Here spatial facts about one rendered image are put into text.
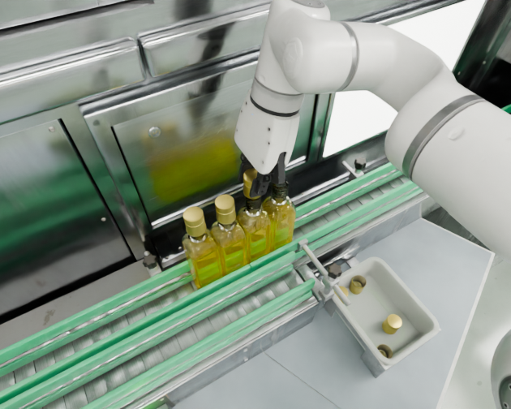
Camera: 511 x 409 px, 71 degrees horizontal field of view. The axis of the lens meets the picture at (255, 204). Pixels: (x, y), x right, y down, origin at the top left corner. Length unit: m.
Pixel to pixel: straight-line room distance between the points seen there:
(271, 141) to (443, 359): 0.71
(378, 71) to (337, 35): 0.07
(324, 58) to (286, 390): 0.73
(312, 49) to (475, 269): 0.91
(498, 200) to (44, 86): 0.51
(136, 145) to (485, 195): 0.51
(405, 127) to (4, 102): 0.47
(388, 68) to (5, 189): 0.59
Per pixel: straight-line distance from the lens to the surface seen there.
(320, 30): 0.41
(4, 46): 0.56
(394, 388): 0.97
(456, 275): 1.15
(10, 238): 0.79
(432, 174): 0.31
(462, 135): 0.31
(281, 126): 0.51
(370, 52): 0.44
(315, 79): 0.40
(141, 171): 0.68
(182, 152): 0.69
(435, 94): 0.33
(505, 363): 0.31
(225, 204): 0.62
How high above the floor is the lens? 1.65
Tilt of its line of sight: 52 degrees down
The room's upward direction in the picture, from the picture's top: straight up
